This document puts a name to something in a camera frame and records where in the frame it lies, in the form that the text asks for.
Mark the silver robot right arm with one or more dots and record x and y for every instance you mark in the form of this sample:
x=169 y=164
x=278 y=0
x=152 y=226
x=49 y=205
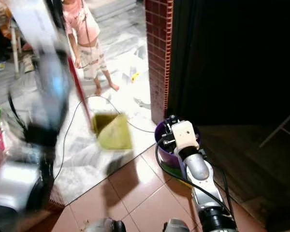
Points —
x=197 y=168

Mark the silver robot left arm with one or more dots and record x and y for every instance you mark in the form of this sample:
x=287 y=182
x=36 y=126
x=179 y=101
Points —
x=19 y=186

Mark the purple plastic bucket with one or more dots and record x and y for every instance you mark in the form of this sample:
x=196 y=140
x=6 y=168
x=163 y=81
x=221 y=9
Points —
x=166 y=157

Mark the small yellow toy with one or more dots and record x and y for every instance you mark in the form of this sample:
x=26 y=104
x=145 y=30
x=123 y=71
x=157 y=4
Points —
x=135 y=77

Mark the red brick pillar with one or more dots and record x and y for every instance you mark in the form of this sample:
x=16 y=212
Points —
x=158 y=58

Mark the dark door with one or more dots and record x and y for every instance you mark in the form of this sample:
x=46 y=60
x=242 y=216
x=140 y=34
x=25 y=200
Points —
x=232 y=58

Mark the grey robot right foot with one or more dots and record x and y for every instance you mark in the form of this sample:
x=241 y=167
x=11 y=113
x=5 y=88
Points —
x=176 y=226

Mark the grey robot foot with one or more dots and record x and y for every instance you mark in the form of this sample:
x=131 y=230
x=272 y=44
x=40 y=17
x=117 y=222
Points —
x=105 y=226
x=176 y=226

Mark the white metal rack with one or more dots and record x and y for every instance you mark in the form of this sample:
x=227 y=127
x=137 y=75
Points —
x=280 y=126

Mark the grey robot left foot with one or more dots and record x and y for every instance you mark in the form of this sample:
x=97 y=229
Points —
x=105 y=226

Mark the child in pink shirt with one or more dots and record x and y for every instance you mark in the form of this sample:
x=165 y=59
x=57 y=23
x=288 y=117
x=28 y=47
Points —
x=82 y=24

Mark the white chair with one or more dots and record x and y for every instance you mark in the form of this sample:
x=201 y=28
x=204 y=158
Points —
x=15 y=48

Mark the orange patterned cloth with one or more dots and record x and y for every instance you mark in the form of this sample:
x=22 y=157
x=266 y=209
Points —
x=0 y=14

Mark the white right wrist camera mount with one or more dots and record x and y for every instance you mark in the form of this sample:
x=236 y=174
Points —
x=184 y=134

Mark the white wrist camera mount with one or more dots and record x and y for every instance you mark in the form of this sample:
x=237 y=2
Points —
x=34 y=21
x=184 y=134

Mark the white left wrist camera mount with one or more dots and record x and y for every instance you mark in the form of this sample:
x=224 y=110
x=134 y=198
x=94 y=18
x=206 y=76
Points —
x=34 y=21

